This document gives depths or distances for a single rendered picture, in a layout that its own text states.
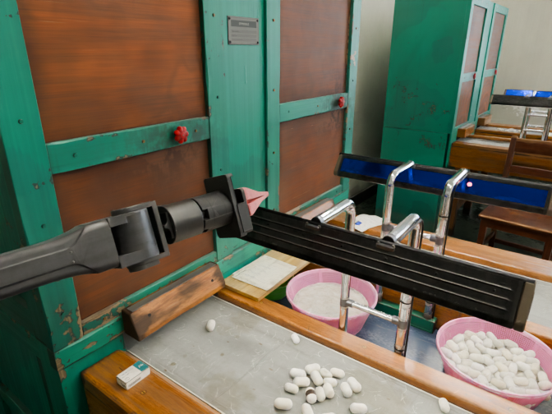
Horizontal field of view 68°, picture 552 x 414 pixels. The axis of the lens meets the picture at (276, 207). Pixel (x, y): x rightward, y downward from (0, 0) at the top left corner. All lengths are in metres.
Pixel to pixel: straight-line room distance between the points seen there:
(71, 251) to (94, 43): 0.50
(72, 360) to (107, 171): 0.42
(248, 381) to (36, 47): 0.78
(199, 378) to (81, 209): 0.45
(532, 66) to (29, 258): 5.48
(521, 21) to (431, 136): 2.54
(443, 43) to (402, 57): 0.30
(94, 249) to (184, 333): 0.64
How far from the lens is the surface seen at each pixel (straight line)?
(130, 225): 0.56
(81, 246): 0.54
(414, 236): 0.91
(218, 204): 0.63
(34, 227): 0.89
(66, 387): 1.08
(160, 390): 0.97
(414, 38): 3.47
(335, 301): 1.26
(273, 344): 1.08
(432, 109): 3.43
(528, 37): 5.68
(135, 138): 0.97
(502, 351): 1.21
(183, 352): 1.09
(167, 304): 1.09
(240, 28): 1.21
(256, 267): 1.33
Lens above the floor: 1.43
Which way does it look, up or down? 21 degrees down
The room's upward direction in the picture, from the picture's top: straight up
